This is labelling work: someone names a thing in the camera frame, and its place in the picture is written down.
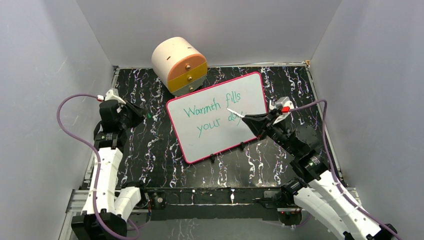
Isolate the white green whiteboard marker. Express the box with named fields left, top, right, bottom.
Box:
left=227, top=108, right=245, bottom=119

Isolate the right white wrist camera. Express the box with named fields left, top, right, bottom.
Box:
left=269, top=96, right=295, bottom=125

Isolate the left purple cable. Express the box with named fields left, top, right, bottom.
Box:
left=56, top=93, right=142, bottom=240

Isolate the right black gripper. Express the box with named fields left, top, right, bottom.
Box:
left=242, top=108, right=299, bottom=157

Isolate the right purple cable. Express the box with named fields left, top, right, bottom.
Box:
left=281, top=99, right=403, bottom=240

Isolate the pink framed whiteboard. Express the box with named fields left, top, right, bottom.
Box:
left=166, top=72, right=268, bottom=164

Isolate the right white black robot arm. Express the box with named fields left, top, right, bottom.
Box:
left=241, top=110, right=397, bottom=240

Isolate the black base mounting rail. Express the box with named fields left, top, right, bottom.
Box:
left=132, top=187, right=305, bottom=226

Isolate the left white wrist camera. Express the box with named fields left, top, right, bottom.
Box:
left=96, top=88, right=126, bottom=105

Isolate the purple cable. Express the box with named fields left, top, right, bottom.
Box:
left=56, top=93, right=142, bottom=240
left=281, top=99, right=403, bottom=240

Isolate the cream cylindrical drawer box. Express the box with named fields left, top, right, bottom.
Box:
left=151, top=36, right=208, bottom=97

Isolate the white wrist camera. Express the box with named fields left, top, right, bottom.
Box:
left=96, top=88, right=126, bottom=105
left=269, top=96, right=295, bottom=125

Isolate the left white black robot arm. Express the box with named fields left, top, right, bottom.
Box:
left=71, top=99, right=150, bottom=240

